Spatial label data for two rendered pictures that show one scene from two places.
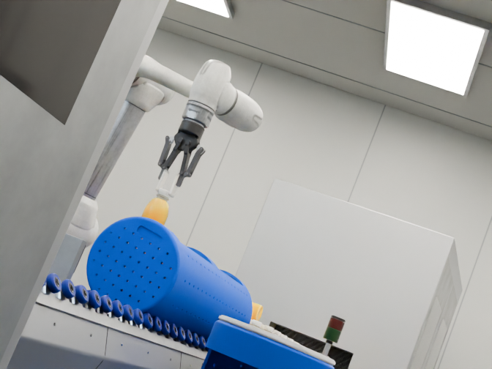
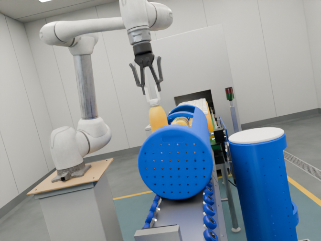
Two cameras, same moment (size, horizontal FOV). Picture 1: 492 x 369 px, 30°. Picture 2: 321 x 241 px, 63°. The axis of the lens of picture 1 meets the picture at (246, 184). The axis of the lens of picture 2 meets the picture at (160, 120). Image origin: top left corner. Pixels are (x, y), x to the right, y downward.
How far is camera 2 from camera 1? 178 cm
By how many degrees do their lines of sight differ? 19
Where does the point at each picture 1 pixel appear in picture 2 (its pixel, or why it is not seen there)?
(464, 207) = (193, 13)
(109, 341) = not seen: outside the picture
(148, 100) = (88, 47)
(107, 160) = (90, 93)
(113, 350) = not seen: outside the picture
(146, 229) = (167, 136)
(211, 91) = (140, 12)
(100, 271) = (156, 180)
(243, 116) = (165, 18)
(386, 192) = not seen: hidden behind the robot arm
